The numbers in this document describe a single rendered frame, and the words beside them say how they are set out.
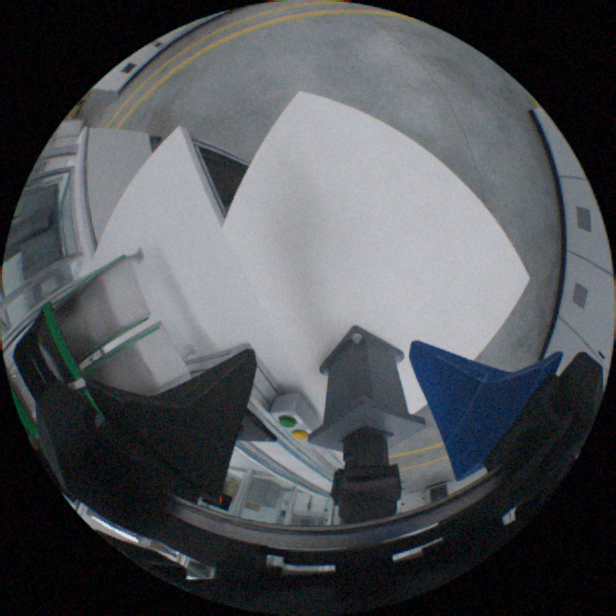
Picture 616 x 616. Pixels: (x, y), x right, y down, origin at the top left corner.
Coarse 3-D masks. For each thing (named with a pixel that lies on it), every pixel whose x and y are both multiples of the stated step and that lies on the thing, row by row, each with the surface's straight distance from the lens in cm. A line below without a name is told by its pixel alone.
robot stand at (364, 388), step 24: (360, 336) 41; (336, 360) 43; (360, 360) 36; (384, 360) 40; (336, 384) 37; (360, 384) 32; (384, 384) 34; (336, 408) 33; (360, 408) 27; (384, 408) 29; (312, 432) 36; (336, 432) 32; (408, 432) 36
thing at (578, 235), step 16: (560, 192) 285; (576, 192) 272; (592, 192) 265; (560, 208) 286; (576, 208) 272; (592, 208) 265; (576, 224) 274; (592, 224) 266; (576, 240) 275; (592, 240) 267; (608, 240) 261; (592, 256) 269; (608, 256) 262; (608, 272) 266
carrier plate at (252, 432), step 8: (248, 416) 53; (248, 424) 57; (256, 424) 56; (248, 432) 62; (256, 432) 60; (264, 432) 58; (248, 440) 69; (256, 440) 66; (264, 440) 64; (272, 440) 62
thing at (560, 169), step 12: (540, 108) 297; (540, 120) 296; (540, 132) 299; (552, 132) 287; (552, 144) 287; (564, 144) 280; (552, 156) 290; (564, 156) 279; (552, 168) 290; (564, 168) 279; (576, 168) 273
